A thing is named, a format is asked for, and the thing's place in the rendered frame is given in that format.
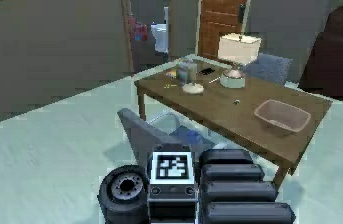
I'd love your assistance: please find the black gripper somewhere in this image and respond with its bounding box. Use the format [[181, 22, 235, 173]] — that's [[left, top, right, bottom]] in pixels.
[[97, 164, 151, 224]]

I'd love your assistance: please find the grey blue chair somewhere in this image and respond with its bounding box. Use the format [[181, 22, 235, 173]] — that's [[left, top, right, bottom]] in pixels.
[[242, 53, 294, 87], [117, 107, 227, 168]]

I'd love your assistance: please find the white round plate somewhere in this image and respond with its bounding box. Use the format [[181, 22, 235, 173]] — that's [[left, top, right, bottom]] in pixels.
[[181, 83, 206, 95]]

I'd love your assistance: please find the brown wooden table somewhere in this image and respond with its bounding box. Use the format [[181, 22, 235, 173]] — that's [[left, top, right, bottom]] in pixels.
[[133, 54, 333, 191]]

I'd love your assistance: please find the white toilet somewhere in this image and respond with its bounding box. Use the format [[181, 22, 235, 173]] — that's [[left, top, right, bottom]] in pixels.
[[150, 22, 170, 55]]

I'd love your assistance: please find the white shade table lamp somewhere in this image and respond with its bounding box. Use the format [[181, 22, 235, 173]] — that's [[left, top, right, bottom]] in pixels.
[[217, 32, 263, 90]]

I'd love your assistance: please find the brown wooden door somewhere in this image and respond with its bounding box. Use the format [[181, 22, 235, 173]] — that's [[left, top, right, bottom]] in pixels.
[[197, 0, 248, 63]]

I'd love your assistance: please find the dark brown sofa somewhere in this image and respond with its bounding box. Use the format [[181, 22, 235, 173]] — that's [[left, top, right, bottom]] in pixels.
[[298, 0, 343, 108]]

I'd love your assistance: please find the red wall object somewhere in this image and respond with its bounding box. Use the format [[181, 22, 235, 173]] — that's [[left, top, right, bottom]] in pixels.
[[127, 16, 149, 43]]

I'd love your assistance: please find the black door handle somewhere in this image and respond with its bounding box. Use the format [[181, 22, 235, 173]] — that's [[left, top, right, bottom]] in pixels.
[[238, 3, 247, 24]]

